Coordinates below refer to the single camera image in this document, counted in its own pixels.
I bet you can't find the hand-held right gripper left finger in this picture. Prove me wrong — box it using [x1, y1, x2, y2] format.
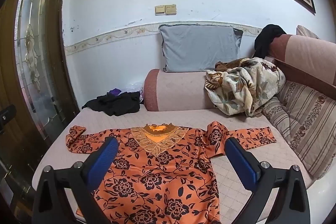
[31, 137, 120, 224]

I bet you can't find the striped beige cloth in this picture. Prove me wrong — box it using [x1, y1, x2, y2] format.
[262, 81, 336, 180]

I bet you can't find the black garment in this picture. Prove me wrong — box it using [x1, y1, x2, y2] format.
[254, 25, 286, 59]

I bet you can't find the pink sofa armrest bolster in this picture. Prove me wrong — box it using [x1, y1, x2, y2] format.
[143, 69, 218, 112]

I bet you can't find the orange floral blouse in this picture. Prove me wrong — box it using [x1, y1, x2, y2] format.
[66, 121, 277, 224]

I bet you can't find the brown cloth with gold trim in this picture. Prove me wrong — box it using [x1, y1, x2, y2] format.
[215, 57, 252, 72]

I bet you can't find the pink sofa backrest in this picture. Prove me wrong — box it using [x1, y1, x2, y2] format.
[265, 34, 336, 98]

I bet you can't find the black cloth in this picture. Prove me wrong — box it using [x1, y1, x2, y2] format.
[82, 91, 141, 116]

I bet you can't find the cream floral cloth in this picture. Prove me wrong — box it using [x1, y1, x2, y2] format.
[205, 57, 286, 117]

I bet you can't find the grey pillow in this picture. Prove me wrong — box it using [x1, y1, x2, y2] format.
[158, 24, 243, 73]

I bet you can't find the clear plastic bag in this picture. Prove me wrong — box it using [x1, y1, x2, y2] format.
[125, 82, 145, 105]

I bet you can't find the striped pillow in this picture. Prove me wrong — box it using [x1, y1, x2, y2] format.
[297, 25, 319, 39]

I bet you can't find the wooden door with glass panel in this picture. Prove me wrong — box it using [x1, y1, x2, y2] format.
[0, 0, 79, 214]

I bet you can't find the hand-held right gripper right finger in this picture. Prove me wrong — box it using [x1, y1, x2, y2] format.
[224, 137, 311, 224]

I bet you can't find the black door handle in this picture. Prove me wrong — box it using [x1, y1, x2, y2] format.
[0, 105, 17, 132]

